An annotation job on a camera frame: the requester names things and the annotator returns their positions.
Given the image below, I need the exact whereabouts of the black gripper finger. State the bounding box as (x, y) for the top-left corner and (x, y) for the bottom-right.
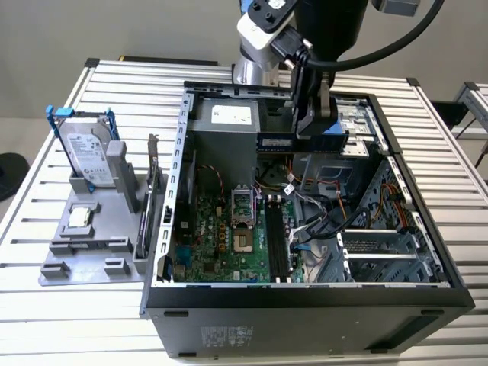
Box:
(318, 72), (339, 122)
(291, 56), (325, 139)

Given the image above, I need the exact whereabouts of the metal optical drive bay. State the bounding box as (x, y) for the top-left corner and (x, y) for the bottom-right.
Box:
(293, 97), (384, 191)

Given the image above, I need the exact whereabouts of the grey power supply unit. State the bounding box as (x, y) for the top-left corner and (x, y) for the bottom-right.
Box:
(189, 97), (262, 190)

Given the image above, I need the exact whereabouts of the metal socket cover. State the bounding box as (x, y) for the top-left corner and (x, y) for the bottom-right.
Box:
(231, 183), (255, 229)

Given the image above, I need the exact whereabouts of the CPU socket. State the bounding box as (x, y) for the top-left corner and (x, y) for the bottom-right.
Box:
(233, 227), (255, 255)

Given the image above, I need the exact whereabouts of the metal slat side table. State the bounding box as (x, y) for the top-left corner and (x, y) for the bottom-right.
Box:
(451, 80), (488, 140)

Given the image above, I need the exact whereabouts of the silver disk bay cage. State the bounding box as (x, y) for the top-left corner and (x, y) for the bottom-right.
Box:
(337, 228), (436, 285)

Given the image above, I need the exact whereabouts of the green motherboard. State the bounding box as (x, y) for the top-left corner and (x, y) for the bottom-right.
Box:
(171, 182), (306, 285)

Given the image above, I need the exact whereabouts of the graphics card with black cooler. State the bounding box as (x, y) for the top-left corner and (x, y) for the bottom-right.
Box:
(136, 133), (161, 260)

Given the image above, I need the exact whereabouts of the black open PC case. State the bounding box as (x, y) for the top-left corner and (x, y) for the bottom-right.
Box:
(139, 79), (477, 359)

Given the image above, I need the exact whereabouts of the hard disk in blue carrier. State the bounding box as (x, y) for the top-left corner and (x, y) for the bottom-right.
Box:
(45, 105), (121, 191)

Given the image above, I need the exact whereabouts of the silver CPU chip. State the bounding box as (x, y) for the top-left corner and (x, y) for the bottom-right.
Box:
(67, 207), (94, 229)

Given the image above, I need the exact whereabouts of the grey plastic parts rack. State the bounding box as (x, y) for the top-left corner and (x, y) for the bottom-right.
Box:
(37, 140), (169, 287)

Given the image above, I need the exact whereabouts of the black round object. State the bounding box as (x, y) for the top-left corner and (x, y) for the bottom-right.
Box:
(0, 152), (31, 202)

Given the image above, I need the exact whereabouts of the white wrist camera black mount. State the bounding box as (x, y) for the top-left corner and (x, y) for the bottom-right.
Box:
(236, 0), (314, 72)

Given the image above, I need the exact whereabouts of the mixed thin wire bundle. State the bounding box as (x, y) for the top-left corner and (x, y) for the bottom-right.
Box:
(253, 167), (306, 203)

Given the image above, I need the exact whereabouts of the red black twisted wire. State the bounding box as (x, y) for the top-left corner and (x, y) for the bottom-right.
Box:
(196, 164), (226, 201)

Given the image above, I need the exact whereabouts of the black cable bundle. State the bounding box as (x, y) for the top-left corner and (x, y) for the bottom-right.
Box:
(293, 207), (369, 245)

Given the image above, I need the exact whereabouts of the orange red wire bundle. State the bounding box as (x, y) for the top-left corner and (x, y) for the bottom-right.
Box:
(371, 182), (411, 232)

